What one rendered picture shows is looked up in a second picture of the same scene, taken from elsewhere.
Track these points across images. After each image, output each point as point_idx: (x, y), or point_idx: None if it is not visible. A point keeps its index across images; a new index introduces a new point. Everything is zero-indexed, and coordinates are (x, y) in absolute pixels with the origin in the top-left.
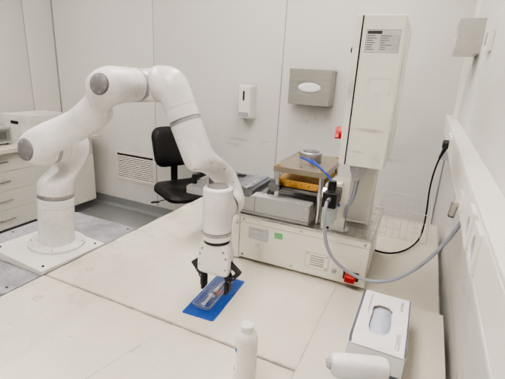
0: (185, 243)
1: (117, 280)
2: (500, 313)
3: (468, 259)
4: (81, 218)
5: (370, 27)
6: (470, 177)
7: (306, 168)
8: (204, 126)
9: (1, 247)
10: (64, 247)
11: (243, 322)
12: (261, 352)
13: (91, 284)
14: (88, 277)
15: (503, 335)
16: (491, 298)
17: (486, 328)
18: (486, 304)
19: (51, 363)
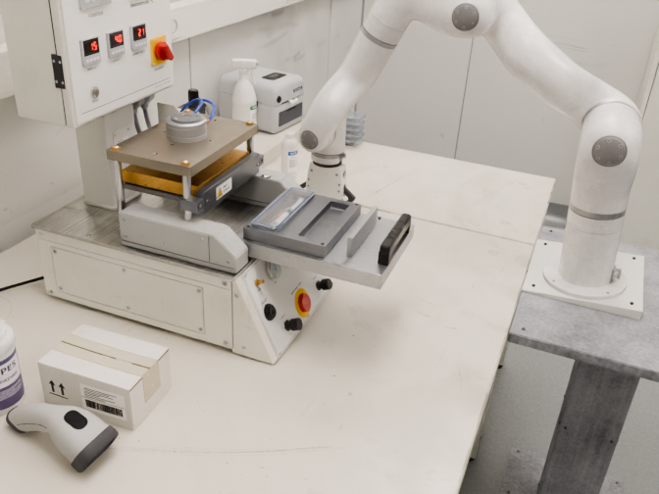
0: (397, 299)
1: (444, 239)
2: (211, 9)
3: (174, 34)
4: (647, 357)
5: None
6: None
7: (207, 118)
8: (355, 38)
9: (631, 257)
10: (558, 266)
11: (292, 133)
12: None
13: (469, 235)
14: (481, 242)
15: (216, 10)
16: (202, 16)
17: (206, 24)
18: (200, 22)
19: (430, 184)
